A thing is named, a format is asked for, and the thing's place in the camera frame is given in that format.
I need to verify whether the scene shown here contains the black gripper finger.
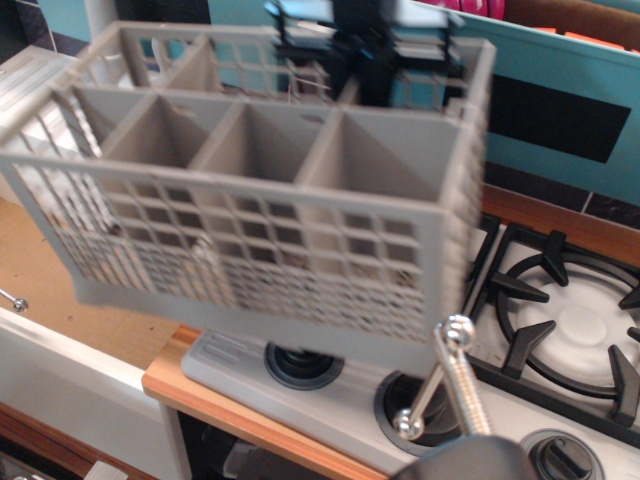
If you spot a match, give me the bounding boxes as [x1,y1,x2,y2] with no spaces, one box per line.
[324,47,361,99]
[360,56,395,106]

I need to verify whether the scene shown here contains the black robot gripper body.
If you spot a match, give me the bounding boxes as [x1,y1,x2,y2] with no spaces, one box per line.
[264,1,464,65]

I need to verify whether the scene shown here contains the grey plastic drying rack basket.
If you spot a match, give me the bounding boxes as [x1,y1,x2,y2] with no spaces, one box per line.
[1,25,496,376]

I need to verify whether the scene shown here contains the white toy sink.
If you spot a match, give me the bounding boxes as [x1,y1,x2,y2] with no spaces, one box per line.
[0,44,193,480]

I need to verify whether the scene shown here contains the large teal bin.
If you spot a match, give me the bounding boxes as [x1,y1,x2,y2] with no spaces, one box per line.
[448,1,639,204]

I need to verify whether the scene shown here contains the grey toy faucet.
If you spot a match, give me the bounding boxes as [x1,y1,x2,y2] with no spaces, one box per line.
[81,1,200,88]

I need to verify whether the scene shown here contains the black left stove knob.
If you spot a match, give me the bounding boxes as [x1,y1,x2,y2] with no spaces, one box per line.
[264,343,344,391]

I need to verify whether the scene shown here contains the black stove knob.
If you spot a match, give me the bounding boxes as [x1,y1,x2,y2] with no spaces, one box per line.
[373,367,466,457]
[264,343,344,391]
[520,429,606,480]

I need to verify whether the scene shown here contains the black right burner grate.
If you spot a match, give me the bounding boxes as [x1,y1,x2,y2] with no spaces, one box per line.
[470,214,639,447]

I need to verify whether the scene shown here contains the black middle stove knob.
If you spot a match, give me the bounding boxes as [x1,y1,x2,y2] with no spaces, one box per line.
[373,367,466,457]

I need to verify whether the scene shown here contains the grey toy stove top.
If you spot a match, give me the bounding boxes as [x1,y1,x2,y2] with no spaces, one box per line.
[182,226,639,479]

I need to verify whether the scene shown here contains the small chrome pin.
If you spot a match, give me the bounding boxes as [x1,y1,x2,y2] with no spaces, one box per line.
[0,289,29,314]

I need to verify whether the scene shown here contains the black right stove knob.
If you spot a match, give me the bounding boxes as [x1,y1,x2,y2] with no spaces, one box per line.
[520,429,606,480]

